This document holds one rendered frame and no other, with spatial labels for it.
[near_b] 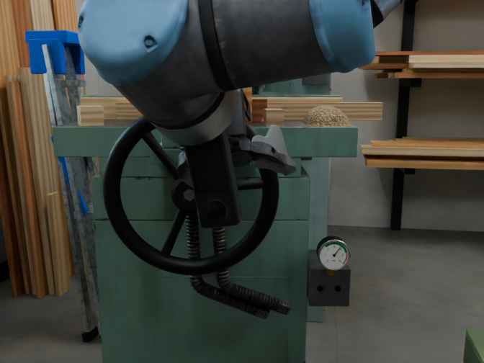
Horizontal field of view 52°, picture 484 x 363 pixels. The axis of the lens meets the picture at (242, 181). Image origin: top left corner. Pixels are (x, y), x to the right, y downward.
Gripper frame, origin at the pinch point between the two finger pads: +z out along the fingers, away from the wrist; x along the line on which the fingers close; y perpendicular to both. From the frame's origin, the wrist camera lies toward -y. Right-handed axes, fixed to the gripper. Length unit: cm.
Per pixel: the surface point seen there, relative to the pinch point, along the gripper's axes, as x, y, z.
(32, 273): 133, 15, 142
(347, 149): -15.1, 13.6, 29.8
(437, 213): -71, 53, 283
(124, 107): 32, 30, 29
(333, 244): -10.2, -4.5, 31.8
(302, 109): -6.5, 27.7, 38.2
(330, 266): -9.1, -8.2, 33.8
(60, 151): 40.1, 16.6, 17.4
